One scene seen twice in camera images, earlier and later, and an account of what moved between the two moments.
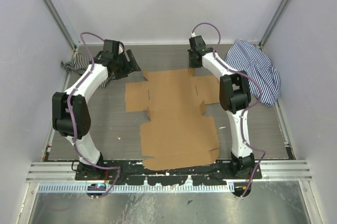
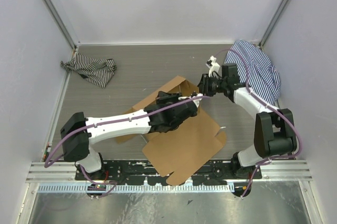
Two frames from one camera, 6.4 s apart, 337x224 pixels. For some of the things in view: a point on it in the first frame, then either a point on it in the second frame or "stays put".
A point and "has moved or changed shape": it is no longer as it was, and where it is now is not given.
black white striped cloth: (79, 62) stays put
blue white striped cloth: (249, 59) stays put
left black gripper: (129, 68) → (164, 97)
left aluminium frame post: (54, 12) stays put
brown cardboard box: (178, 136) has moved or changed shape
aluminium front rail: (63, 172) stays put
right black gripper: (191, 64) → (204, 85)
